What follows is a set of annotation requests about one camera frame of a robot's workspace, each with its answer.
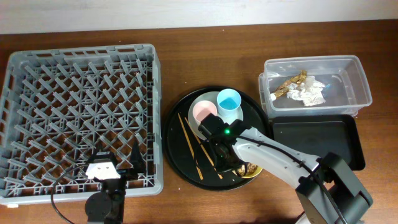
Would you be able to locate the yellow bowl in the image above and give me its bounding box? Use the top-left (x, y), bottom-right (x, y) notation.
top-left (232, 162), bottom-right (263, 179)

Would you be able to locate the gold snack wrapper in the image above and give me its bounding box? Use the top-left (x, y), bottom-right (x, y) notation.
top-left (270, 70), bottom-right (307, 101)

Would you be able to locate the white tissue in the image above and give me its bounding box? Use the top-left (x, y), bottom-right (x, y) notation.
top-left (287, 76), bottom-right (326, 106)

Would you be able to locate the food scraps and rice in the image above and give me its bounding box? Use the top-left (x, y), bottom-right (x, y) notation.
top-left (236, 162), bottom-right (258, 176)

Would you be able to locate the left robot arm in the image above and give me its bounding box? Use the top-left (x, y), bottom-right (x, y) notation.
top-left (85, 142), bottom-right (146, 223)

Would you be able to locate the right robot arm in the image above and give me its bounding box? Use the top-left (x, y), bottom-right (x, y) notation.
top-left (198, 114), bottom-right (373, 223)

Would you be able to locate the grey dishwasher rack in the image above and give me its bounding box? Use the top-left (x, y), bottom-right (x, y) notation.
top-left (1, 44), bottom-right (164, 207)

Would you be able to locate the right wooden chopstick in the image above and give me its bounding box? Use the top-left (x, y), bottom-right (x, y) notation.
top-left (184, 117), bottom-right (215, 170)

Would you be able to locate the wooden chopstick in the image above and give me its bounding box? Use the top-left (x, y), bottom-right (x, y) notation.
top-left (177, 113), bottom-right (203, 180)
top-left (184, 117), bottom-right (215, 170)

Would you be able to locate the pink cup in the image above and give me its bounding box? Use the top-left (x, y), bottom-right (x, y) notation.
top-left (192, 100), bottom-right (218, 124)

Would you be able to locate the blue cup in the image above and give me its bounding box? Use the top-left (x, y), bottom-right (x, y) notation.
top-left (216, 88), bottom-right (242, 117)

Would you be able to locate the round black tray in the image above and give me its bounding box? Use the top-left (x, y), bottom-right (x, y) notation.
top-left (162, 86), bottom-right (253, 191)

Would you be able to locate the left wooden chopstick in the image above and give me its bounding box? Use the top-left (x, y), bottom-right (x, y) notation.
top-left (177, 113), bottom-right (203, 180)

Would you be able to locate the grey plate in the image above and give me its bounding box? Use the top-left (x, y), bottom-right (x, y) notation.
top-left (188, 91), bottom-right (244, 140)

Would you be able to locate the black rectangular tray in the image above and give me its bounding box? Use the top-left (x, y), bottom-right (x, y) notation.
top-left (271, 114), bottom-right (366, 170)

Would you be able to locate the clear plastic bin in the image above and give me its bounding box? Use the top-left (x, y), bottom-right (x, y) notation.
top-left (259, 55), bottom-right (373, 118)

